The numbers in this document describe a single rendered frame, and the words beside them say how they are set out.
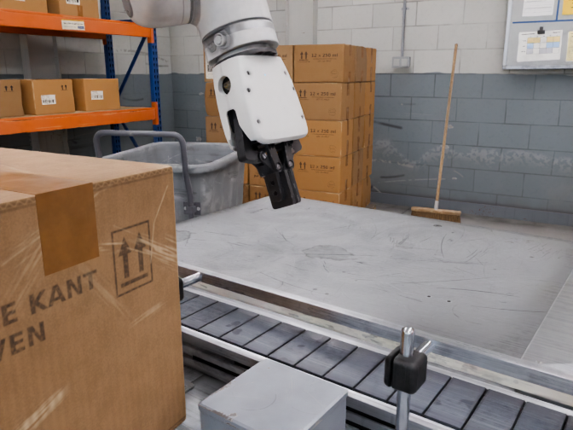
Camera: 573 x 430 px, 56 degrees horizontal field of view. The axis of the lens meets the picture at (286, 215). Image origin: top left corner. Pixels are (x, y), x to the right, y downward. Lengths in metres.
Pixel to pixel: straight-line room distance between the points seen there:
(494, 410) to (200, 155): 2.85
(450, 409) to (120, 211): 0.37
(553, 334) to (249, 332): 0.39
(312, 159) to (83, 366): 3.39
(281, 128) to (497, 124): 4.32
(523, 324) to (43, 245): 0.71
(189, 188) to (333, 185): 1.51
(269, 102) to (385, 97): 4.52
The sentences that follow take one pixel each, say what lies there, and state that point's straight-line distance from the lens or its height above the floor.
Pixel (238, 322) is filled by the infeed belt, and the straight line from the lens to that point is 0.73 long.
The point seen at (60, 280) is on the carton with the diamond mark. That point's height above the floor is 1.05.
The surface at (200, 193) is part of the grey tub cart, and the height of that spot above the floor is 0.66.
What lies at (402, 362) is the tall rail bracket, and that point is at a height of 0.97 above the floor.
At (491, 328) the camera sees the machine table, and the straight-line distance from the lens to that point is 0.88.
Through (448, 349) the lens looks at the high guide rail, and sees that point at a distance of 0.53.
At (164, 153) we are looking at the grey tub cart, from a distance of 3.36.
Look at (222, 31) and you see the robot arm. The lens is 0.61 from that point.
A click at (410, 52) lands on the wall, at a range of 5.04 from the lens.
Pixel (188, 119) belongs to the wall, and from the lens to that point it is 6.31.
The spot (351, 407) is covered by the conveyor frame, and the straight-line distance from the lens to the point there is 0.59.
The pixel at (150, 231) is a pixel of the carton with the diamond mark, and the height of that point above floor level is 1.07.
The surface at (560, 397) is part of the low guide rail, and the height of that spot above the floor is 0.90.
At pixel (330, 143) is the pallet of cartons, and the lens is 3.73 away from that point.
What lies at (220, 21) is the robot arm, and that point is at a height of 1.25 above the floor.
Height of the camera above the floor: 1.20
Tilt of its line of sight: 15 degrees down
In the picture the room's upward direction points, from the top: straight up
